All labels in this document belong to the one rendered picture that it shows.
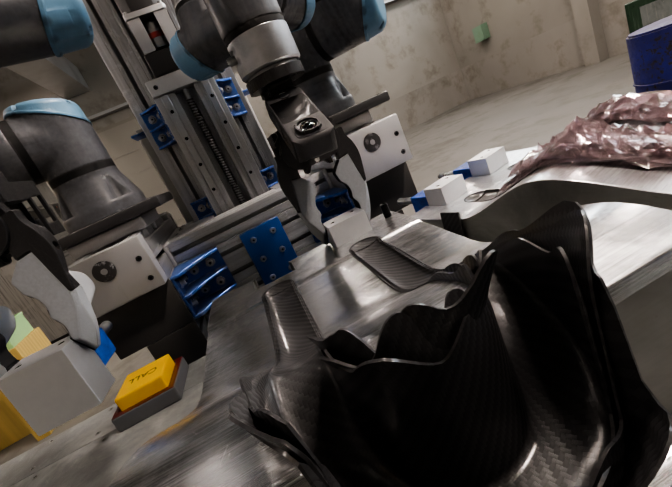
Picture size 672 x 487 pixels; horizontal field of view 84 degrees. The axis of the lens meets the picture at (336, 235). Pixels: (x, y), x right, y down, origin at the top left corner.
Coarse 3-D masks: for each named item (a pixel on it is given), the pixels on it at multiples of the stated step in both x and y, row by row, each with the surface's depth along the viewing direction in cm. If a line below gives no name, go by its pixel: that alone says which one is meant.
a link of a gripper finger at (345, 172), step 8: (336, 160) 47; (344, 160) 46; (336, 168) 46; (344, 168) 46; (352, 168) 46; (336, 176) 46; (344, 176) 46; (352, 176) 46; (360, 176) 47; (344, 184) 47; (352, 184) 46; (360, 184) 47; (352, 192) 47; (360, 192) 47; (368, 192) 48; (360, 200) 47; (368, 200) 48; (360, 208) 47; (368, 208) 48; (368, 216) 48
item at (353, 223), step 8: (352, 208) 49; (336, 216) 48; (344, 216) 47; (352, 216) 45; (360, 216) 46; (328, 224) 46; (336, 224) 45; (344, 224) 45; (352, 224) 45; (360, 224) 46; (368, 224) 46; (328, 232) 46; (336, 232) 45; (344, 232) 45; (352, 232) 46; (360, 232) 46; (328, 240) 52; (336, 240) 45; (344, 240) 46
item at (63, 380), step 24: (24, 360) 30; (48, 360) 28; (72, 360) 29; (96, 360) 32; (0, 384) 28; (24, 384) 28; (48, 384) 28; (72, 384) 29; (96, 384) 30; (24, 408) 28; (48, 408) 29; (72, 408) 29
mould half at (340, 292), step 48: (432, 240) 37; (624, 240) 16; (240, 288) 47; (336, 288) 36; (384, 288) 32; (432, 288) 19; (624, 288) 14; (240, 336) 35; (192, 432) 16; (240, 432) 14; (144, 480) 14; (192, 480) 13; (240, 480) 13; (288, 480) 12
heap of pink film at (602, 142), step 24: (624, 96) 43; (648, 96) 39; (576, 120) 36; (600, 120) 35; (624, 120) 41; (648, 120) 39; (552, 144) 38; (576, 144) 37; (600, 144) 34; (624, 144) 34; (648, 144) 32; (528, 168) 40; (648, 168) 32
